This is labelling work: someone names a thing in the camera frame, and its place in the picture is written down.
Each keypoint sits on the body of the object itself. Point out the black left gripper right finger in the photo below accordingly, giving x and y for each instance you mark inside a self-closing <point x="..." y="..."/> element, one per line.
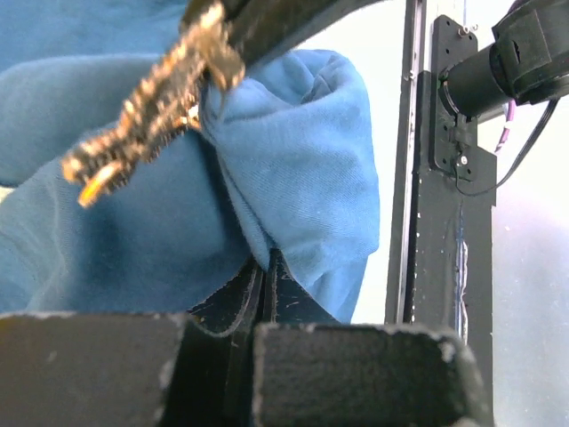
<point x="310" y="374"/>

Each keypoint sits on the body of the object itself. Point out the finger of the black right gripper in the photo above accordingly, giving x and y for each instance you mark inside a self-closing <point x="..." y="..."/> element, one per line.
<point x="260" y="31"/>

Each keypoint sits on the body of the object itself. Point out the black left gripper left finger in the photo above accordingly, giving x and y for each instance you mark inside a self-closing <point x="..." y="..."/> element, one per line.
<point x="153" y="369"/>

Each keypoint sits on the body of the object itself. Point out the blue t-shirt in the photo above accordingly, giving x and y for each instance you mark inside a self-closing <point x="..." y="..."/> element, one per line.
<point x="285" y="163"/>

